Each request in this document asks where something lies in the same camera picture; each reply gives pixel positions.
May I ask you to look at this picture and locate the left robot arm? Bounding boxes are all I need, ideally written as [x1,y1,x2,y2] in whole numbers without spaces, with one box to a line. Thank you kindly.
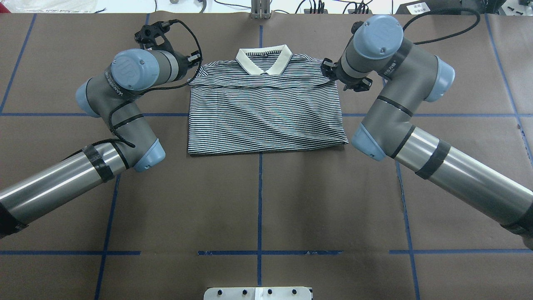
[0,19,203,238]

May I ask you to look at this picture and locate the navy white striped polo shirt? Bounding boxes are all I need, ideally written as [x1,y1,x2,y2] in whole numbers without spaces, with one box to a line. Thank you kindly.
[188,45,349,156]

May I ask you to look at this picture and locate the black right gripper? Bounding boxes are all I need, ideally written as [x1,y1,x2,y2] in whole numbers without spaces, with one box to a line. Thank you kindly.
[321,58,373,93]

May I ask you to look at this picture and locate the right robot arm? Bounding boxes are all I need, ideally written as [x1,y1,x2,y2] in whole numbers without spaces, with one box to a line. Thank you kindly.
[321,15,532,249]

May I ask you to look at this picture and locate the aluminium frame post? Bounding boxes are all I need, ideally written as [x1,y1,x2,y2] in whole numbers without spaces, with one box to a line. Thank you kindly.
[251,0,271,20]

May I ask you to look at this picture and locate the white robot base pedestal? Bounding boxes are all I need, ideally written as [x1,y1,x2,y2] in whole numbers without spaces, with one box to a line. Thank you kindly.
[203,286,314,300]

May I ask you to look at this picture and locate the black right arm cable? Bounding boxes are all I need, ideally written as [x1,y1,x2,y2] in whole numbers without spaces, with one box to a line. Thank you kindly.
[402,7,481,45]

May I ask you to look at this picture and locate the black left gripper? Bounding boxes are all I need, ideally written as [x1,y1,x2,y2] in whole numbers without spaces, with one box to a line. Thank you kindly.
[134,21,201,70]

